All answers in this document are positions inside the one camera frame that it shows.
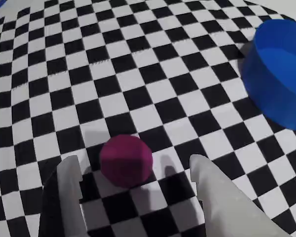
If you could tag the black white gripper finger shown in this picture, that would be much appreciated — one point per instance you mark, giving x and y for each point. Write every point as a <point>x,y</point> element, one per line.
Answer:
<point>69,197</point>

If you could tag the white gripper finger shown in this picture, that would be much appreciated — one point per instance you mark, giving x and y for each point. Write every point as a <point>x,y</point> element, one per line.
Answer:
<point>219,205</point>

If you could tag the pink ball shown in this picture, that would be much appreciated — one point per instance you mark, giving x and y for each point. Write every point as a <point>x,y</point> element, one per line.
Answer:
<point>125,160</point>

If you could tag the blue round box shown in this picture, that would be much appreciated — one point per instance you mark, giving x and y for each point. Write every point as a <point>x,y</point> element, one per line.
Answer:
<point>273,93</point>

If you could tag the black white checkered mat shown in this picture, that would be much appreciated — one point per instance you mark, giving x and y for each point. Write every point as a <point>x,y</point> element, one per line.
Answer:
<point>162,86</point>

